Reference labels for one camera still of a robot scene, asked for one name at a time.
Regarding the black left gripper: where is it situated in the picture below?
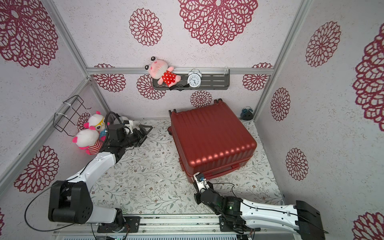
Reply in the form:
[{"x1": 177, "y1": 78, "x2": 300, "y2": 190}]
[{"x1": 122, "y1": 122, "x2": 154, "y2": 148}]

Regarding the red hard-shell suitcase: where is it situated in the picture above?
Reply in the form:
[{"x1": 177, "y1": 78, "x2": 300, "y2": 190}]
[{"x1": 168, "y1": 99, "x2": 257, "y2": 183}]

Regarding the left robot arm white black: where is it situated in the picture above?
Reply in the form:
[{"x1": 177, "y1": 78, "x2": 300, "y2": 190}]
[{"x1": 48, "y1": 124, "x2": 153, "y2": 231}]

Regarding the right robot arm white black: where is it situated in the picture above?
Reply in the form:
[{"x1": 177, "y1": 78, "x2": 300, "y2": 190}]
[{"x1": 194, "y1": 183, "x2": 327, "y2": 240}]

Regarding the grey white plush dog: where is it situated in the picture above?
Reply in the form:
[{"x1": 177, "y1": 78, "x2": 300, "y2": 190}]
[{"x1": 114, "y1": 115, "x2": 143, "y2": 136}]

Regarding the floral patterned table mat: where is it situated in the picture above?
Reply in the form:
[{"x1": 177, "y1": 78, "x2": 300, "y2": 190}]
[{"x1": 91, "y1": 120, "x2": 284, "y2": 215}]

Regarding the white plush with yellow glasses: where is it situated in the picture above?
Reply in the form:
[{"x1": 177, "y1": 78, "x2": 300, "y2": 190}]
[{"x1": 84, "y1": 111, "x2": 107, "y2": 142}]

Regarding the white plush red striped shirt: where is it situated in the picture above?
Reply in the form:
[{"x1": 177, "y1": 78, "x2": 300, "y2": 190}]
[{"x1": 72, "y1": 129, "x2": 103, "y2": 155}]

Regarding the pink frog plush toy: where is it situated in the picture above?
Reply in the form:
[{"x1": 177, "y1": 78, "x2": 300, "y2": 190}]
[{"x1": 145, "y1": 57, "x2": 181, "y2": 90}]

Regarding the white twin-bell alarm clock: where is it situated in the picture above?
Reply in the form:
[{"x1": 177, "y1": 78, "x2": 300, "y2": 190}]
[{"x1": 187, "y1": 69, "x2": 202, "y2": 88}]

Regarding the dark teal small alarm clock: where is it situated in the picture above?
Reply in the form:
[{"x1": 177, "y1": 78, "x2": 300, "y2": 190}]
[{"x1": 240, "y1": 106, "x2": 254, "y2": 121}]

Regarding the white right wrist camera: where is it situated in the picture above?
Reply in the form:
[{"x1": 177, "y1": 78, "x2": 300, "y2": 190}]
[{"x1": 194, "y1": 172, "x2": 207, "y2": 193}]

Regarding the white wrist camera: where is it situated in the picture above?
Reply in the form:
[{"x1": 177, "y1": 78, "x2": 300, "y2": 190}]
[
  {"x1": 194, "y1": 172, "x2": 207, "y2": 193},
  {"x1": 121, "y1": 117, "x2": 135, "y2": 133}
]

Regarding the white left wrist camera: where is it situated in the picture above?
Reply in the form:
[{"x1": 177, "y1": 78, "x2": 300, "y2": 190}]
[{"x1": 121, "y1": 117, "x2": 135, "y2": 133}]

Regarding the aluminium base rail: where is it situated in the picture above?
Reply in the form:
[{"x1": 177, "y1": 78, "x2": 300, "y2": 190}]
[{"x1": 51, "y1": 214, "x2": 300, "y2": 240}]

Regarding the black wire wall basket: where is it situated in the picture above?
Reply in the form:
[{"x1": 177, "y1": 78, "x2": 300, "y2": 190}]
[{"x1": 53, "y1": 95, "x2": 91, "y2": 137}]

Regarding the dark grey wall shelf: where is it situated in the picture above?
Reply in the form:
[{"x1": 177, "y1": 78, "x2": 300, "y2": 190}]
[{"x1": 153, "y1": 69, "x2": 230, "y2": 91}]

